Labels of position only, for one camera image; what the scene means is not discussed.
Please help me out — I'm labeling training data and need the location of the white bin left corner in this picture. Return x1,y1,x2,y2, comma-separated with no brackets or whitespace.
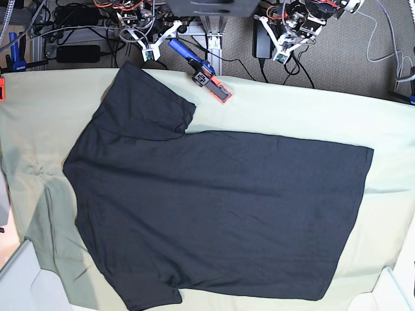
1,240,72,311

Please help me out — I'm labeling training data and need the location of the dark navy T-shirt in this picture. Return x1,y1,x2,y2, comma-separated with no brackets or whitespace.
63,63,374,310

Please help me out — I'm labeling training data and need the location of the white bin corner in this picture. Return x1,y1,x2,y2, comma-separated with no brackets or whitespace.
1,240,72,311
348,267,414,311

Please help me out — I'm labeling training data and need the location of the grey cable on carpet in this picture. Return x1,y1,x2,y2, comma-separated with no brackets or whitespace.
366,0,415,82

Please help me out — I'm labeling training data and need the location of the white bin right corner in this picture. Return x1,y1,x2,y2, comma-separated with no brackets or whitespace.
348,267,414,311

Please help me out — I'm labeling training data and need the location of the blue clamp at left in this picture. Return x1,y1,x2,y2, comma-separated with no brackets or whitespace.
1,35,27,73

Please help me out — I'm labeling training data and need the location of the black power adapter brick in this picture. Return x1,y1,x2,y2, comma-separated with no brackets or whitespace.
252,14,273,59

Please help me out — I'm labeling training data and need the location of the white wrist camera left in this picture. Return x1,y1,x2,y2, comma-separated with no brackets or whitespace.
273,52,290,65

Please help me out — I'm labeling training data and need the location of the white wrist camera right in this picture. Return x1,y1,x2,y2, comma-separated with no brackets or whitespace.
141,49,160,62

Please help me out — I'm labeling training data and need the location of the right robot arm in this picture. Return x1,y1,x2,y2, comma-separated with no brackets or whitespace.
93,0,164,35

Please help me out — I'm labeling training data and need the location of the black adapter at left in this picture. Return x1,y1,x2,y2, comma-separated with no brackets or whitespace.
56,45,101,63

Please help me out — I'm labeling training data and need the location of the light green table cloth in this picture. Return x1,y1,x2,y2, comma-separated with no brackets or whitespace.
1,69,414,310

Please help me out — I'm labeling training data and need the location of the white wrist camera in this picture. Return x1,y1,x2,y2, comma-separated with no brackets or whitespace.
141,49,160,62
273,52,290,65

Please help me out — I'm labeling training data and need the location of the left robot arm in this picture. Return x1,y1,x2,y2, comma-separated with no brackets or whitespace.
281,0,364,40

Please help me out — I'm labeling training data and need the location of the aluminium frame post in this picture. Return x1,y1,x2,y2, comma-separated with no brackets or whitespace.
200,16,228,76

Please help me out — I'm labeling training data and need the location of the blue orange bar clamp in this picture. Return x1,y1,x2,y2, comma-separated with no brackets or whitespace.
168,38,232,104

